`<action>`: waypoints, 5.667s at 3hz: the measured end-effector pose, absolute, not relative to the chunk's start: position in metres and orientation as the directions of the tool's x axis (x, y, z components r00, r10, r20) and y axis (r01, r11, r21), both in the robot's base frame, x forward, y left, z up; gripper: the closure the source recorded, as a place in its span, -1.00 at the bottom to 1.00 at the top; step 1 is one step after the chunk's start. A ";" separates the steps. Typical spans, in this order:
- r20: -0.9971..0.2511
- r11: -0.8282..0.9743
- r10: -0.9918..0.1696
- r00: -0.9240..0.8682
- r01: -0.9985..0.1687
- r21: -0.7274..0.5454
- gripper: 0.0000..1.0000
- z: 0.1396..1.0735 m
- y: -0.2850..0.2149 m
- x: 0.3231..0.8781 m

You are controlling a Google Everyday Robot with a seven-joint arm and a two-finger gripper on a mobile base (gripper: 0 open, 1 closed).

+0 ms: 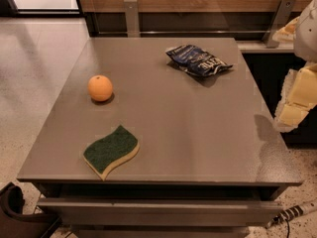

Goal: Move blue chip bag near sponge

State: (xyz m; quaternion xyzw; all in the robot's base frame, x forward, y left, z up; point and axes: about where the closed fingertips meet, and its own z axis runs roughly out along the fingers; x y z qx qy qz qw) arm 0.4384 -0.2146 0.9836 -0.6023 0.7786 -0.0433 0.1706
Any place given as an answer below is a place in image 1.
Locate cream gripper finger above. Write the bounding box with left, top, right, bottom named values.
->
left=272, top=17, right=299, bottom=43
left=274, top=63, right=317, bottom=133

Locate blue chip bag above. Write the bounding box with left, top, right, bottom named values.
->
left=165, top=45, right=232, bottom=77

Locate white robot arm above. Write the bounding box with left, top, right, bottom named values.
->
left=272, top=0, right=317, bottom=133

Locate green yellow sponge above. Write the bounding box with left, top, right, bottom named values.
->
left=83, top=126, right=140, bottom=180

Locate orange fruit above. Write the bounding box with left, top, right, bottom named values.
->
left=88, top=75, right=113, bottom=102

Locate dark brown chair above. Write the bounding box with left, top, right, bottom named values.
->
left=0, top=182, right=61, bottom=238

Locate right metal bracket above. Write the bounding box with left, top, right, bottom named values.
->
left=263, top=0, right=296, bottom=49

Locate metal bracket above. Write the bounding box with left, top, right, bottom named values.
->
left=263, top=0, right=296, bottom=49
left=124, top=0, right=140, bottom=38

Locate striped cable on floor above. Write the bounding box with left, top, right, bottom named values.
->
left=265, top=200, right=317, bottom=230

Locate left metal bracket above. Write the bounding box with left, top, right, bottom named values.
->
left=124, top=0, right=140, bottom=38

